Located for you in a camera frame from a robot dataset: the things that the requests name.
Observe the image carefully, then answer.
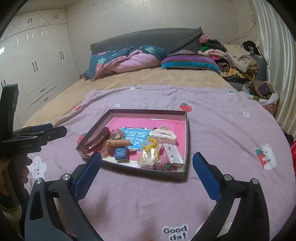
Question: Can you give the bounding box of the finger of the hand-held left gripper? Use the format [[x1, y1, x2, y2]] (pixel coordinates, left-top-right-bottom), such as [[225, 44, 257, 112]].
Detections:
[[13, 124, 54, 136], [2, 126, 68, 154]]

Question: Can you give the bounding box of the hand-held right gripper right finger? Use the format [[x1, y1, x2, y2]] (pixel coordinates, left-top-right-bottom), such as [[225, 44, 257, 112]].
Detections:
[[192, 152, 270, 241]]

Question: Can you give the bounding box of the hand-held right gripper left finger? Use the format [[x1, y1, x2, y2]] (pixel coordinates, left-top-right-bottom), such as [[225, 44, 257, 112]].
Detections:
[[24, 152, 102, 241]]

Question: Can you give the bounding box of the maroon snap hair clip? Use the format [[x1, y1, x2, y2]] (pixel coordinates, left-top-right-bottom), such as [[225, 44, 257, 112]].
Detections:
[[80, 127, 112, 154]]

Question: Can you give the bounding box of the pink shallow cardboard box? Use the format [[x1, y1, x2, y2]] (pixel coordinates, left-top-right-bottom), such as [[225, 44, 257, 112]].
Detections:
[[76, 109, 188, 181]]

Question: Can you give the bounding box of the packet of yellow rings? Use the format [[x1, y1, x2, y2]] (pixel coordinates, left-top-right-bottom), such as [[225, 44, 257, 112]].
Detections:
[[137, 148, 160, 166]]

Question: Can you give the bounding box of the white strawberry print claw clip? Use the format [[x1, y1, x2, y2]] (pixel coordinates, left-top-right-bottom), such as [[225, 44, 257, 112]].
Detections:
[[149, 125, 177, 145]]

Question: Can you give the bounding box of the person's left forearm striped sleeve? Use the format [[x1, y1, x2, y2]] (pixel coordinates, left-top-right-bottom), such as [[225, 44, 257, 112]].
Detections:
[[0, 192, 23, 223]]

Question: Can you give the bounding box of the person's left hand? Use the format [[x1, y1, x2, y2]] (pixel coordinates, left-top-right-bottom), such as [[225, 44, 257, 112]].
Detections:
[[0, 158, 31, 194]]

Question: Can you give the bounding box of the dark red glitter hair clip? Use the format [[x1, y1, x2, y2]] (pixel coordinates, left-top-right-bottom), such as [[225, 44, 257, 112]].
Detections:
[[102, 129, 126, 159]]

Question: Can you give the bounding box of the small green pink hair accessory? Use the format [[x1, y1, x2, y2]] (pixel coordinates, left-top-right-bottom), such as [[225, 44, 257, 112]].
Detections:
[[161, 162, 176, 172]]

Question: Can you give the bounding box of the small blue box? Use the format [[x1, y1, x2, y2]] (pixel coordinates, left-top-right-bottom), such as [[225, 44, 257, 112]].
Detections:
[[114, 146, 128, 162]]

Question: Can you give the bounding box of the orange spiral hair clip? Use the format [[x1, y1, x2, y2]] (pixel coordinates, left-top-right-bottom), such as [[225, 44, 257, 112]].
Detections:
[[105, 138, 131, 147]]

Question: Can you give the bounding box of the white wardrobe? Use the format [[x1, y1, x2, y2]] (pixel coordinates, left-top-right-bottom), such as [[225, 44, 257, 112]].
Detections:
[[0, 9, 80, 130]]

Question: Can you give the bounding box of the purple strawberry print blanket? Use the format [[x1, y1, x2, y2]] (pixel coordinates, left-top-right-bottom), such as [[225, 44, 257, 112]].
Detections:
[[23, 85, 295, 241]]

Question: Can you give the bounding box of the red box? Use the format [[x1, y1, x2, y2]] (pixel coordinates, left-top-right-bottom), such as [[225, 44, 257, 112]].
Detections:
[[289, 139, 296, 163]]

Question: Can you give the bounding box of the bag of clothes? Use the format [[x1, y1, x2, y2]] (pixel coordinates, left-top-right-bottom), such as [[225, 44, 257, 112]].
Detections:
[[242, 80, 279, 114]]

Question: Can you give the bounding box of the beige bed sheet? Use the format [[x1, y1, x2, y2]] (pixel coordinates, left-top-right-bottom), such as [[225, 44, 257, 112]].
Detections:
[[22, 66, 238, 128]]

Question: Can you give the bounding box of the blue and pink quilt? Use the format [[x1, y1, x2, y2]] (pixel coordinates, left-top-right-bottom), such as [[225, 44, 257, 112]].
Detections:
[[83, 45, 169, 82]]

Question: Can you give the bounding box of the striped fleece pillow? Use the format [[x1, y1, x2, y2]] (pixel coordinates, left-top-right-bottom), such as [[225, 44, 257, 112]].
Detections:
[[161, 52, 221, 75]]

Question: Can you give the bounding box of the pile of folded clothes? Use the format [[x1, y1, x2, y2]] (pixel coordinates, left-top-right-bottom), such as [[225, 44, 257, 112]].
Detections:
[[199, 35, 260, 80]]

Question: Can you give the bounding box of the grey cushion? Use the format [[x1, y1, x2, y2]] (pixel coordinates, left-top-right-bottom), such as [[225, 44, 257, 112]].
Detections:
[[252, 54, 269, 82]]

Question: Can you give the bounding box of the black cap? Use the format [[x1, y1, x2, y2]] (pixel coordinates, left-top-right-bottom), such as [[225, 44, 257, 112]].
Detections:
[[242, 40, 258, 54]]

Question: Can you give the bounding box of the white pleated curtain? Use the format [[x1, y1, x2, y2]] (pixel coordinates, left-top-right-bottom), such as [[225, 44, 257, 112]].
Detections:
[[251, 0, 296, 135]]

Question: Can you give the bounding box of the grey padded headboard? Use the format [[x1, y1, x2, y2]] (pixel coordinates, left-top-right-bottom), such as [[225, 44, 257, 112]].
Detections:
[[90, 27, 203, 56]]

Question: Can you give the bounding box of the yellow ring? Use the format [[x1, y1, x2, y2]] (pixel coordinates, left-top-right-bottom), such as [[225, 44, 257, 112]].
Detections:
[[142, 138, 159, 150]]

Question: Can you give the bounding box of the black wall cable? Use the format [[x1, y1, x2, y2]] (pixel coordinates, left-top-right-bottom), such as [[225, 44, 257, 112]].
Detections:
[[228, 14, 256, 45]]

